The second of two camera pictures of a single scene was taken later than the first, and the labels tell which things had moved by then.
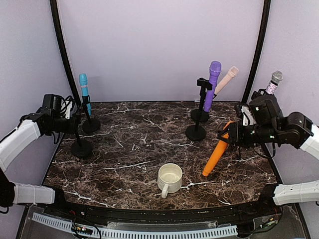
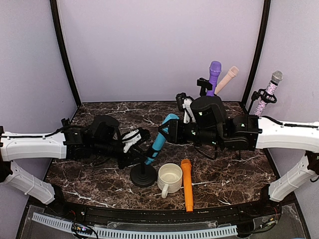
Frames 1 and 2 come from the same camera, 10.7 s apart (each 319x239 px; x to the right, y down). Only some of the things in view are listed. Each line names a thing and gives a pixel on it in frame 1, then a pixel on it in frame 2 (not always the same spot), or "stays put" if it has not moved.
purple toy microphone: x=215 y=68 stays put
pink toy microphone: x=232 y=72 stays put
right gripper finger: x=231 y=145 → x=169 y=139
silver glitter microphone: x=276 y=76 stays put
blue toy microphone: x=83 y=80 → x=161 y=138
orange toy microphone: x=217 y=155 → x=186 y=167
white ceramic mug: x=169 y=179 stays put
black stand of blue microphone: x=91 y=126 → x=143 y=175
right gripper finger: x=230 y=127 → x=171 y=123
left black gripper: x=72 y=128 → x=128 y=160
